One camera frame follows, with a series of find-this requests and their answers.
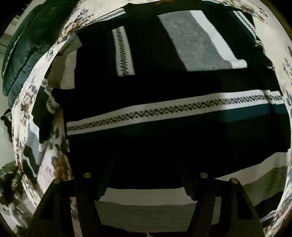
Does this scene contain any black patterned knit sweater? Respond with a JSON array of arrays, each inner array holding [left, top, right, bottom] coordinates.
[[22, 3, 292, 235]]

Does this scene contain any white floral fleece blanket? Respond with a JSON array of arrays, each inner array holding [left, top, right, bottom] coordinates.
[[0, 0, 292, 237]]

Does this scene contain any dark teal quilted duvet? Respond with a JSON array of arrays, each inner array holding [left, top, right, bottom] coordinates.
[[1, 1, 76, 109]]

